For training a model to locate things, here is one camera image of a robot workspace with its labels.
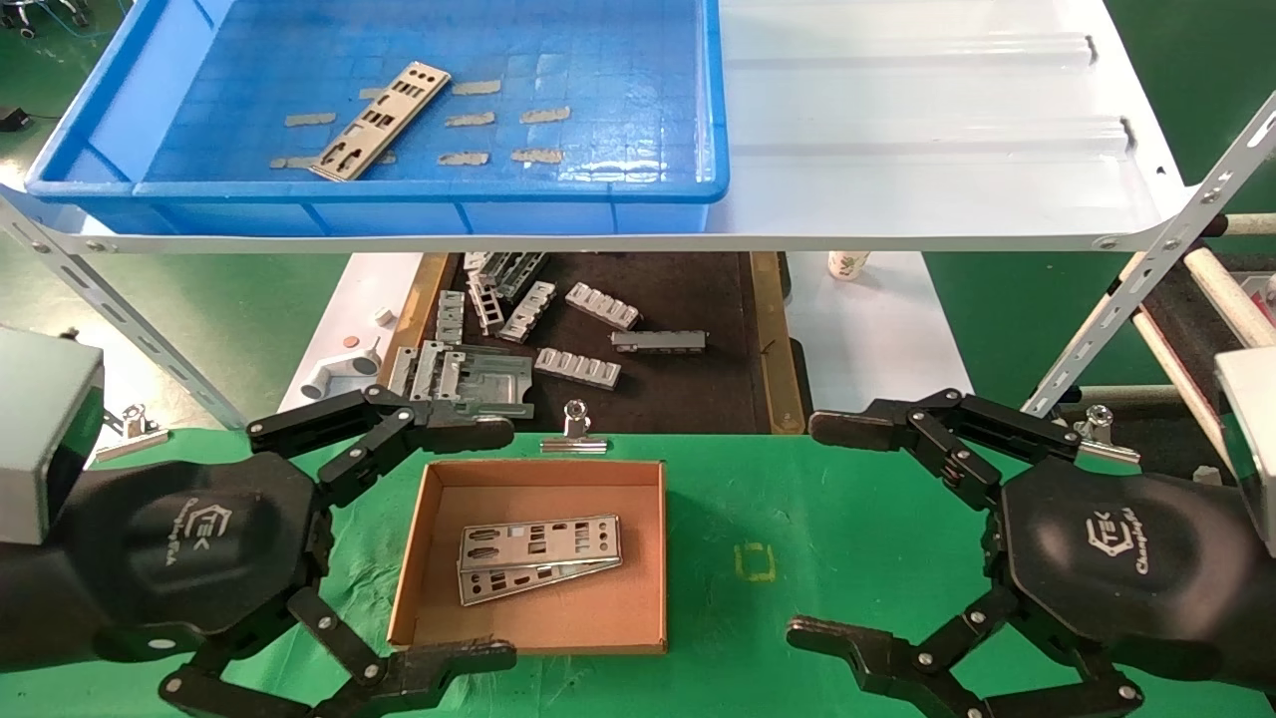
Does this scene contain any silver binder clip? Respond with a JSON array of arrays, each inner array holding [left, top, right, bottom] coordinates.
[[100, 404, 170, 462], [540, 399, 609, 455], [1072, 404, 1142, 466]]

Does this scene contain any white PVC pipe elbow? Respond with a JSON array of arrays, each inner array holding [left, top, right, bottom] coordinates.
[[299, 344, 382, 400]]

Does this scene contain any light grey ladder bracket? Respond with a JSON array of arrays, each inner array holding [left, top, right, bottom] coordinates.
[[469, 274, 504, 335]]

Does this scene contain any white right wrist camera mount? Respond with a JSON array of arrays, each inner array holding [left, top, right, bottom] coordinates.
[[1214, 347, 1276, 554]]

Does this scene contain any large flat grey plate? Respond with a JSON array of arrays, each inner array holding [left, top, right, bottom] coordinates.
[[439, 349, 534, 420]]

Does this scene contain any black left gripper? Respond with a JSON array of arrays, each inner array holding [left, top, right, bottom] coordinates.
[[0, 385, 519, 718]]

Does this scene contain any black chair wheel base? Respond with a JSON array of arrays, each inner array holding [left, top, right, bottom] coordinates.
[[0, 0, 91, 41]]

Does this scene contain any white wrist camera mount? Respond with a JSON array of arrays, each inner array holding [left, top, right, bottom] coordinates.
[[0, 327, 106, 544], [1214, 347, 1276, 554]]

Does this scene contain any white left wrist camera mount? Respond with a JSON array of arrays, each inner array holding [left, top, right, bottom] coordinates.
[[0, 327, 106, 544]]

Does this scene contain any brown cardboard box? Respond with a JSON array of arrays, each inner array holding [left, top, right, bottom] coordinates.
[[387, 459, 667, 657]]

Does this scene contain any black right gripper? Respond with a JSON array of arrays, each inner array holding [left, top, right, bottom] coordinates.
[[786, 387, 1276, 718]]

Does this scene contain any blue plastic bin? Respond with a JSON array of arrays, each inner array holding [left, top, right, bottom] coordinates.
[[25, 0, 731, 238]]

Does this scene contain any silver perforated metal plate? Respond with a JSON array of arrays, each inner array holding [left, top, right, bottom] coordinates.
[[459, 515, 623, 577], [309, 62, 452, 182], [457, 554, 625, 607]]

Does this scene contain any dark grey long bracket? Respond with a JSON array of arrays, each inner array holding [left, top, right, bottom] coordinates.
[[610, 330, 709, 354]]

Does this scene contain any black tray with wooden frame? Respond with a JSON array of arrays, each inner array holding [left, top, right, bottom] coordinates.
[[374, 251, 806, 436]]

